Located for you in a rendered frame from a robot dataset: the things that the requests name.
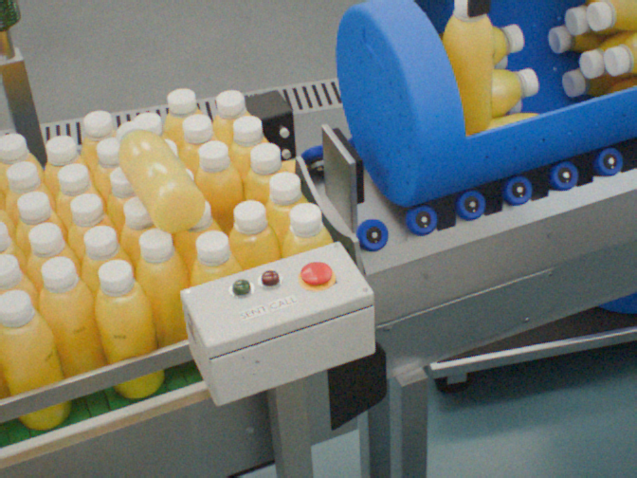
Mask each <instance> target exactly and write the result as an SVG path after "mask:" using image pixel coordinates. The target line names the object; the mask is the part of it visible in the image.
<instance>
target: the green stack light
mask: <svg viewBox="0 0 637 478"><path fill-rule="evenodd" d="M20 19H21V11H20V8H19V4H18V0H0V30H3V29H7V28H11V27H13V26H14V25H16V24H17V23H18V22H19V21H20Z"/></svg>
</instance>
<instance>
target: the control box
mask: <svg viewBox="0 0 637 478"><path fill-rule="evenodd" d="M312 262H322V263H325V264H327V265H329V266H330V267H331V269H332V277H331V279H330V280H329V281H327V282H326V283H324V284H320V285H311V284H308V283H306V282H305V281H304V280H303V279H302V278H301V276H300V272H301V269H302V268H303V267H304V266H305V265H307V264H309V263H312ZM267 270H275V271H277V272H278V273H279V275H280V281H279V282H278V283H277V284H276V285H272V286H267V285H263V284H262V282H261V276H262V274H263V273H264V272H265V271H267ZM239 279H245V280H248V281H249V282H250V284H251V290H250V292H249V293H247V294H245V295H236V294H234V293H233V292H232V284H233V283H234V282H235V281H237V280H239ZM180 296H181V302H182V304H183V311H184V317H185V323H186V327H187V333H188V339H189V345H190V349H191V354H192V356H193V358H194V360H195V362H196V364H197V367H198V369H199V371H200V373H201V375H202V377H203V379H204V380H205V383H206V385H207V387H208V389H209V392H210V394H211V397H212V399H213V401H214V403H215V405H216V406H221V405H224V404H227V403H229V402H232V401H235V400H238V399H241V398H244V397H247V396H250V395H254V394H257V393H259V392H262V391H265V390H268V389H271V388H274V387H277V386H280V385H283V384H285V383H288V382H291V381H294V380H296V379H299V378H302V377H307V376H310V375H313V374H315V373H318V372H321V371H324V370H327V369H330V368H333V367H335V366H338V365H340V364H343V363H346V362H349V361H352V360H355V359H360V358H363V357H366V356H368V355H371V354H373V353H374V352H375V339H374V308H373V304H374V294H373V291H372V289H371V288H370V286H369V285H368V283H367V282H366V280H365V279H364V277H363V276H362V274H361V273H360V271H359V270H358V268H357V267H356V265H355V263H354V262H353V260H352V259H351V257H350V256H349V254H348V253H347V252H346V250H345V249H344V247H343V246H342V245H341V244H340V243H339V242H336V243H333V244H331V245H327V246H324V247H321V248H316V249H312V250H309V251H306V252H304V253H301V254H297V255H294V256H291V257H288V258H284V259H281V260H279V261H276V262H273V263H269V264H266V265H263V266H260V267H254V268H252V269H249V270H246V271H243V272H239V273H236V274H233V275H230V276H227V277H224V278H221V279H218V280H215V281H211V282H208V283H205V284H202V285H197V286H194V287H191V288H188V289H185V290H182V291H180ZM290 298H292V300H293V301H294V303H293V302H292V300H291V299H290ZM285 300H287V302H288V303H289V304H287V303H286V301H285ZM280 301H281V302H282V303H285V304H286V305H285V304H282V303H281V307H280ZM296 301H297V302H296ZM272 303H273V304H272ZM271 304H272V305H271ZM270 305H271V307H273V308H271V307H270ZM262 306H263V307H264V310H265V312H264V310H263V308H262ZM277 306H278V308H275V307H277ZM259 307H260V308H259ZM257 308H259V310H260V312H261V313H257V312H259V311H258V309H257ZM251 310H254V311H257V312H254V311H253V313H254V315H253V314H252V312H251ZM247 311H249V312H247ZM241 313H244V314H241ZM246 313H247V314H248V316H251V315H252V316H251V317H248V316H247V315H246ZM249 313H251V314H249ZM240 314H241V315H244V316H246V318H245V319H242V318H244V316H241V315H240Z"/></svg>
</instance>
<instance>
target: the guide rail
mask: <svg viewBox="0 0 637 478"><path fill-rule="evenodd" d="M193 359H194V358H193V356H192V354H191V349H190V345H189V340H183V341H180V342H178V343H175V344H172V345H169V346H166V347H163V348H160V349H157V350H154V351H151V352H148V353H145V354H142V355H139V356H136V357H133V358H128V359H126V360H122V361H119V362H116V363H113V364H110V365H107V366H104V367H101V368H99V369H96V370H93V371H89V372H86V373H83V374H80V375H77V376H74V377H70V378H67V379H64V380H61V381H57V382H54V383H51V384H48V385H46V386H43V387H40V388H37V389H34V390H31V391H28V392H24V393H21V394H19V395H14V396H11V397H8V398H5V399H2V400H0V423H2V422H5V421H8V420H11V419H13V418H16V417H19V416H22V415H25V414H30V413H33V412H36V411H39V410H42V409H44V408H47V407H50V406H54V405H57V404H60V403H63V402H66V401H68V400H71V399H74V398H77V397H80V396H83V395H88V394H91V393H94V392H96V391H99V390H102V389H105V388H108V387H111V386H114V385H117V384H120V383H123V382H126V381H129V380H132V379H135V378H138V377H143V376H146V375H149V374H151V373H154V372H157V371H160V370H163V369H166V368H169V367H172V366H174V365H177V364H180V363H183V362H187V361H190V360H193Z"/></svg>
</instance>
